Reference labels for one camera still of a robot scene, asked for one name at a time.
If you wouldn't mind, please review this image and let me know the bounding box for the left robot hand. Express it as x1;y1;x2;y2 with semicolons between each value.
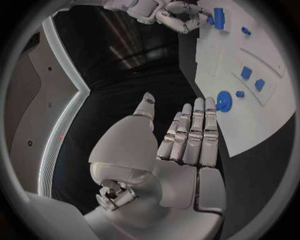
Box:
82;91;227;240

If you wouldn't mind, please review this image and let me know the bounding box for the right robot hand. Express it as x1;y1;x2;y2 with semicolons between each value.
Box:
154;0;214;35

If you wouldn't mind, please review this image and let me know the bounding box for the small blue block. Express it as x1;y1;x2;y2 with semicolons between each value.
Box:
253;78;267;92

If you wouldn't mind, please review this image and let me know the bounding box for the blue thick cylinder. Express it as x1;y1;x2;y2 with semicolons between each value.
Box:
213;7;227;30

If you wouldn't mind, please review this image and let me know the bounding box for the blue gear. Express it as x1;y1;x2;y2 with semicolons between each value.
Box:
214;90;234;113

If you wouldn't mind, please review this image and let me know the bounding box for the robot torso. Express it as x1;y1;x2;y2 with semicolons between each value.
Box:
4;15;92;199

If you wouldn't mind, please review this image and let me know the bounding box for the white task board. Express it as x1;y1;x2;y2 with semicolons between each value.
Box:
193;0;298;158

